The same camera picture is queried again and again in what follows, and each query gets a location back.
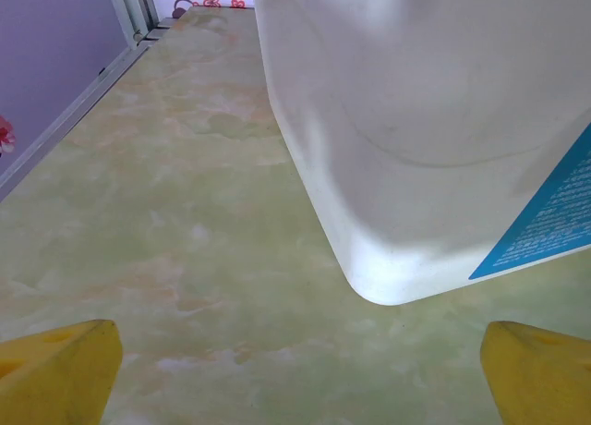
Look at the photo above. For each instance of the aluminium frame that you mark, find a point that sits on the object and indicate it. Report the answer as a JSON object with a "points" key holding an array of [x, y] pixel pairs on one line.
{"points": [[69, 108]]}

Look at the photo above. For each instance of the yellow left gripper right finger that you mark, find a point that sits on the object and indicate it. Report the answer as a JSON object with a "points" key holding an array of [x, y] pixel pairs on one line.
{"points": [[540, 379]]}

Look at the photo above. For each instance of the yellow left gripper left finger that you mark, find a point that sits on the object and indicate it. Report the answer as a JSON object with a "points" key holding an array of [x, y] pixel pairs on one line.
{"points": [[55, 374]]}

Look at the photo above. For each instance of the white storage box blue lid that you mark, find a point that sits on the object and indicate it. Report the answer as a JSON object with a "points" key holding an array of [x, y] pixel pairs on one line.
{"points": [[415, 120]]}

